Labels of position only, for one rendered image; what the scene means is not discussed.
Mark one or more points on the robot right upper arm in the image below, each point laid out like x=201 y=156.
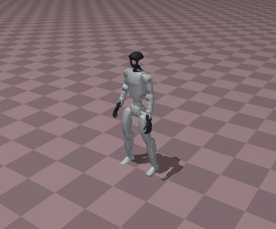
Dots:
x=125 y=86

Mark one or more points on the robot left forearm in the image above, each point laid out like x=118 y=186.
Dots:
x=150 y=104

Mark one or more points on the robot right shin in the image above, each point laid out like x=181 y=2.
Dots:
x=128 y=146

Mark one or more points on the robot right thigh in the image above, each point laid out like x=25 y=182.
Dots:
x=127 y=123

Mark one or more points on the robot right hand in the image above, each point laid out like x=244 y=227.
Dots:
x=116 y=109

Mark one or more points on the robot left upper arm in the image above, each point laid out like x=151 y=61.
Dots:
x=147 y=79

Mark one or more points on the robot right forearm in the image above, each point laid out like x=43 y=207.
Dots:
x=122 y=96

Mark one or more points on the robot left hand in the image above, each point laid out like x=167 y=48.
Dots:
x=148 y=125

